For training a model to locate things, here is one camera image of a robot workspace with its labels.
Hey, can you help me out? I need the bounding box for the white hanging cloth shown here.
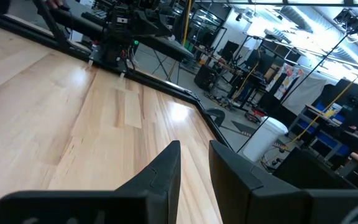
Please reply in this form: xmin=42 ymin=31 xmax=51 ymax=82
xmin=282 ymin=76 xmax=328 ymax=116

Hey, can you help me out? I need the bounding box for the person's hand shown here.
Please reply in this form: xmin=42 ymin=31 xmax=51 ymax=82
xmin=46 ymin=0 xmax=64 ymax=10

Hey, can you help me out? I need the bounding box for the black floor cabinet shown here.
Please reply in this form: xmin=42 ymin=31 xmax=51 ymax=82
xmin=194 ymin=64 xmax=219 ymax=91

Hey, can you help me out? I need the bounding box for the white trash bin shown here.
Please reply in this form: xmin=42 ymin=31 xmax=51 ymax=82
xmin=242 ymin=116 xmax=289 ymax=163

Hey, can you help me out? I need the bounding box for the black monitor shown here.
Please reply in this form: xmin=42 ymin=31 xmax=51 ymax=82
xmin=221 ymin=40 xmax=241 ymax=62

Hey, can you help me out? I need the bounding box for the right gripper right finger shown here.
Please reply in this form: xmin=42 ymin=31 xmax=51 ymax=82
xmin=209 ymin=139 xmax=358 ymax=224

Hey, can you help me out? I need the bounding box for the red floor cart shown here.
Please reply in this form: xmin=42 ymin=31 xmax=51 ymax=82
xmin=244 ymin=107 xmax=269 ymax=124

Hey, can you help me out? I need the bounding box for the black overhead camera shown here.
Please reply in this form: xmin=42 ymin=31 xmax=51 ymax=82
xmin=333 ymin=7 xmax=358 ymax=35

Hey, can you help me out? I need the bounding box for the blue panelled workbench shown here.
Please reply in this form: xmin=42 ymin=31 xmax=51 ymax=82
xmin=293 ymin=104 xmax=354 ymax=156

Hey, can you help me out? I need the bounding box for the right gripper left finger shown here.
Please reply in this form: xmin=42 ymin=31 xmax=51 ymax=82
xmin=0 ymin=140 xmax=181 ymax=224

